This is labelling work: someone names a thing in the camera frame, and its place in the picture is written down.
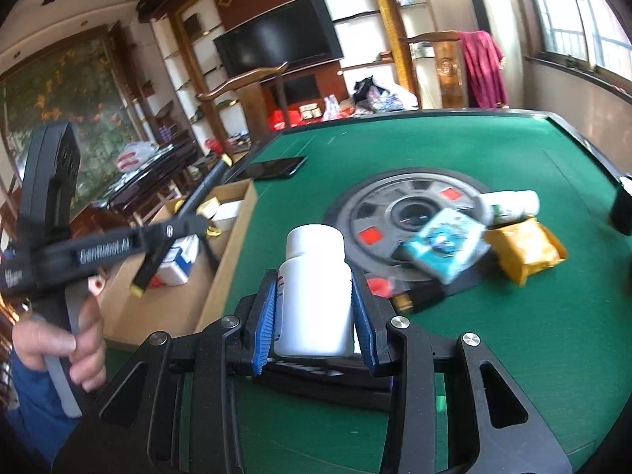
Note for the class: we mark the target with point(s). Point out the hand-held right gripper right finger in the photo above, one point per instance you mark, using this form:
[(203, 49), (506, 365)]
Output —
[(368, 326)]

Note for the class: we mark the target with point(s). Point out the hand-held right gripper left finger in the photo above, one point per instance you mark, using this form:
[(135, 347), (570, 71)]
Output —
[(264, 326)]

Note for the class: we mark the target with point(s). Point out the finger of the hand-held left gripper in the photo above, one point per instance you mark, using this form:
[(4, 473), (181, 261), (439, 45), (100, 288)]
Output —
[(148, 271), (207, 190)]

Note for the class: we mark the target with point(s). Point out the blue white box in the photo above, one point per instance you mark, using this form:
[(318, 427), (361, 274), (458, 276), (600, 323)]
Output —
[(177, 264)]

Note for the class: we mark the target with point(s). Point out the white pill bottle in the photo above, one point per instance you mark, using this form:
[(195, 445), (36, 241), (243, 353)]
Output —
[(313, 296)]

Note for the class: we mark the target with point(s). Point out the cardboard box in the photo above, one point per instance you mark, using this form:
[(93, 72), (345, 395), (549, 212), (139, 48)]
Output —
[(222, 276)]

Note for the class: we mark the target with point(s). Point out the teal tissue pack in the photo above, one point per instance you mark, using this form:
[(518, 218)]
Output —
[(444, 247)]

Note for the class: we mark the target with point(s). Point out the person's left hand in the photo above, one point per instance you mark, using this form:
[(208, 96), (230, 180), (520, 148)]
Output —
[(89, 345)]

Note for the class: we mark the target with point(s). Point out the yellow tape roll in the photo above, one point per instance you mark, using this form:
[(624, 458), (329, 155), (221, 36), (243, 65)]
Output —
[(207, 207)]

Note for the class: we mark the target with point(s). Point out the small white box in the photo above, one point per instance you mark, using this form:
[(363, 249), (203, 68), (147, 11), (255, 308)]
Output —
[(227, 212)]

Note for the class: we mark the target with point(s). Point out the small red plastic piece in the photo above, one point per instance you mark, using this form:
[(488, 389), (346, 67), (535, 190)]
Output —
[(380, 286)]

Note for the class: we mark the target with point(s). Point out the black lipstick tube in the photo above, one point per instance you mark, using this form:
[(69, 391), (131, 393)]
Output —
[(419, 299)]

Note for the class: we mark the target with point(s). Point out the dark glossy side table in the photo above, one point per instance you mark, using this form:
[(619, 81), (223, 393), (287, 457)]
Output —
[(148, 177)]

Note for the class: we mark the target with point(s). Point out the black phone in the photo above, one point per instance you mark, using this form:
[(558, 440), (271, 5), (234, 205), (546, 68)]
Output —
[(271, 168)]

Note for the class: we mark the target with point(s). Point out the white red plastic bag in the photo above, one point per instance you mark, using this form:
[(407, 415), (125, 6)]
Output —
[(138, 155)]

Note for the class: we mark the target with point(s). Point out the round table control panel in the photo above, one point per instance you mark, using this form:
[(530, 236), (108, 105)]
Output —
[(370, 207)]

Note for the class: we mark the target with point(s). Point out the red wooden television cabinet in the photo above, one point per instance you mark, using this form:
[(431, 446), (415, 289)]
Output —
[(306, 91)]

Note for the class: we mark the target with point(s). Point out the black television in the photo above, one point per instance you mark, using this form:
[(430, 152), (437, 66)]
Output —
[(276, 34)]

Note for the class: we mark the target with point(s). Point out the yellow foil packet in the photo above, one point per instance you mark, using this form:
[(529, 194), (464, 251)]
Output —
[(523, 252)]

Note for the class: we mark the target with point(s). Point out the white bottle with green label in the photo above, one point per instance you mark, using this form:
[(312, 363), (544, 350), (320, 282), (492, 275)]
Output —
[(508, 205)]

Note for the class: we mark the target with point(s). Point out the floral bag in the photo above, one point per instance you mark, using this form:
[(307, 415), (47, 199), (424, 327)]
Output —
[(385, 96)]

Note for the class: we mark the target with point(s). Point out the wooden chair with carved back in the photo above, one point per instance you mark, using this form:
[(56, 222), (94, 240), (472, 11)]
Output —
[(449, 74)]

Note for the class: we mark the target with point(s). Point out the black motor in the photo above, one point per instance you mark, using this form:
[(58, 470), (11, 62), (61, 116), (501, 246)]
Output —
[(622, 212)]

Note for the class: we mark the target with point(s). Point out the dark red cloth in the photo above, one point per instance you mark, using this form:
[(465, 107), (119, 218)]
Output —
[(484, 69)]

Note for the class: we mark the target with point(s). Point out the window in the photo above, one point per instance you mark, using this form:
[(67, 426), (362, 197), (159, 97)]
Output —
[(582, 19)]

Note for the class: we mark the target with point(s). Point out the large flower wall painting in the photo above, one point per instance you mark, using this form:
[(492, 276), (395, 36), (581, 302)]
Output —
[(89, 98)]

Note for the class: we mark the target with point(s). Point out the wooden chair with curved rail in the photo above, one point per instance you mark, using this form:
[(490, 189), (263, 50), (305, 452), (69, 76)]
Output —
[(237, 80)]

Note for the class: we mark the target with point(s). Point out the wooden wall shelf unit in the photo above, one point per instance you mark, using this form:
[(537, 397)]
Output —
[(355, 0)]

